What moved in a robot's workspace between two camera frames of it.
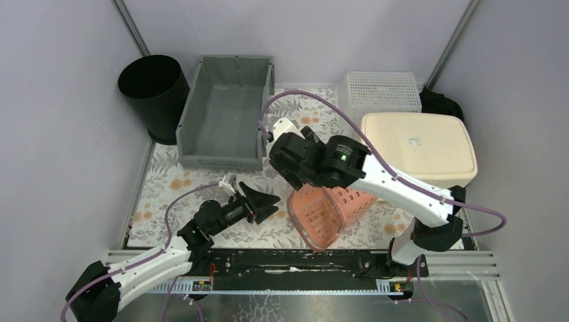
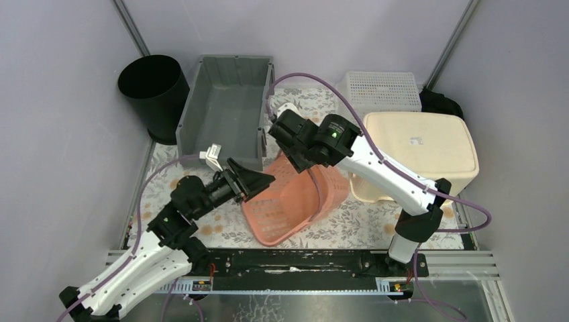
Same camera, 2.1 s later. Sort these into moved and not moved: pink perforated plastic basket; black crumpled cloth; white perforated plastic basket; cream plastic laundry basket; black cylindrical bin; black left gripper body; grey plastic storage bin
Moved: black left gripper body; pink perforated plastic basket
Not moved: black crumpled cloth; cream plastic laundry basket; black cylindrical bin; white perforated plastic basket; grey plastic storage bin
